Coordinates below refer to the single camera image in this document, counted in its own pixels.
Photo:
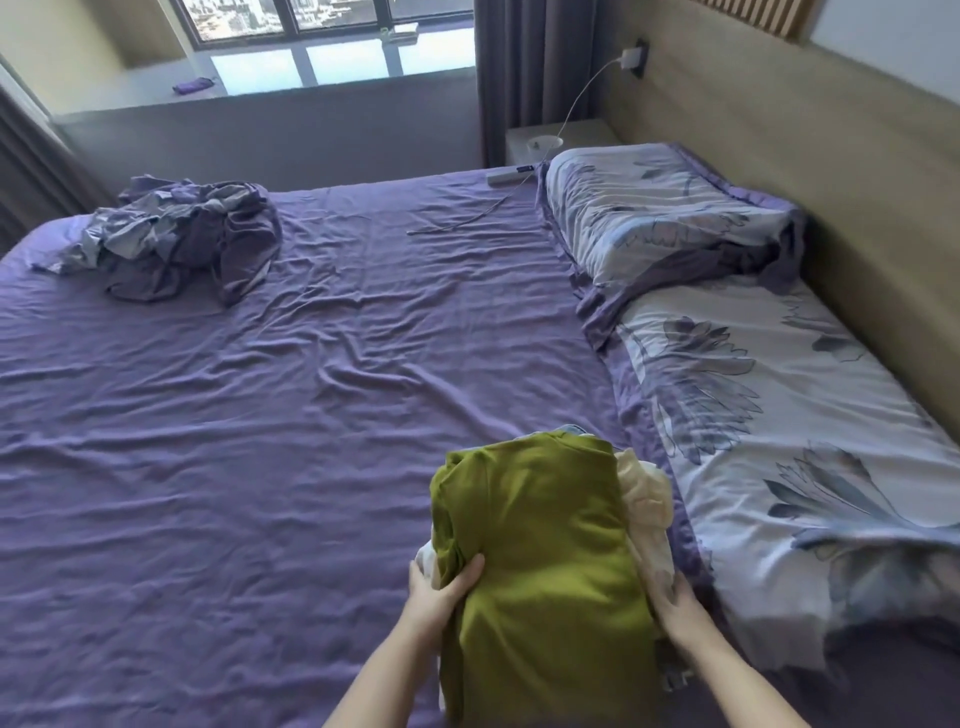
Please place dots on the crumpled purple floral cover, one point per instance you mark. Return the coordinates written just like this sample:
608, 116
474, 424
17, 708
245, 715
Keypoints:
187, 240

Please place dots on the person's right hand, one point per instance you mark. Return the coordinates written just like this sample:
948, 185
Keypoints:
684, 619

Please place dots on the floral white quilt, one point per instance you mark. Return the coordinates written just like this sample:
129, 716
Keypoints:
780, 435

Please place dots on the window with dark frame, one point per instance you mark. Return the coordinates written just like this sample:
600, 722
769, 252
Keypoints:
330, 37

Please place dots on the white charger plug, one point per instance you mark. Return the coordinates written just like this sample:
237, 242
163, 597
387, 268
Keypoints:
631, 58

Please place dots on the grey window ledge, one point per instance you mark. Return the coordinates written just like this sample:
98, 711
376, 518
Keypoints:
285, 135

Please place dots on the floral pillow with purple trim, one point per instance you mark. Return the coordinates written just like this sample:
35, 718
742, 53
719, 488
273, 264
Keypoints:
660, 210

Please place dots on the person's left forearm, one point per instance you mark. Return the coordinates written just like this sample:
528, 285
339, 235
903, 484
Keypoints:
390, 682

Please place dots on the grey curtain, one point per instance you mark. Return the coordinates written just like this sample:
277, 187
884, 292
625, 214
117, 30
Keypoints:
532, 75
34, 165

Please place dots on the white nightstand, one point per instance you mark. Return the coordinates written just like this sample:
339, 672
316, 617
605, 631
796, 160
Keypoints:
581, 139

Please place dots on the person's left thumb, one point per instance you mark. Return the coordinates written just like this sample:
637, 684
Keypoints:
466, 579

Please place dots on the person's right forearm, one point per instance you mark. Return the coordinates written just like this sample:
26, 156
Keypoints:
739, 686

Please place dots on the black wall socket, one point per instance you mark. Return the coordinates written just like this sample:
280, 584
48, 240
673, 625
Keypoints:
643, 45

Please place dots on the wooden headboard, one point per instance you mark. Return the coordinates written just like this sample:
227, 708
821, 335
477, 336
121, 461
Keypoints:
787, 127

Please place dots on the wooden slat panel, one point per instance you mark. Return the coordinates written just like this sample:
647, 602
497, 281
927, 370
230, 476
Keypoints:
757, 15

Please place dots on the white power strip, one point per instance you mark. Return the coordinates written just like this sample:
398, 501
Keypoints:
510, 177

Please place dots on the person's left hand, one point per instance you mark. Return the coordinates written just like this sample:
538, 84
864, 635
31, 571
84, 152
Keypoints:
433, 604

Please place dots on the green garment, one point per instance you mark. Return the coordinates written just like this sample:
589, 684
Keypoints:
547, 570

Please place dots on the person's right thumb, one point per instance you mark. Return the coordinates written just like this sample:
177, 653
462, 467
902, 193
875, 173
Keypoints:
657, 600

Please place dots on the purple bed sheet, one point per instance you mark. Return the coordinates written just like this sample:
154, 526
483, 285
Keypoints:
300, 375

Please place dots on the small purple cloth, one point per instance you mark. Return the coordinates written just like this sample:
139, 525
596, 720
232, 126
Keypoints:
193, 86

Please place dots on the cream white garment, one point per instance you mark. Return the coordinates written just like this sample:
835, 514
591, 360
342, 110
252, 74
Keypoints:
643, 495

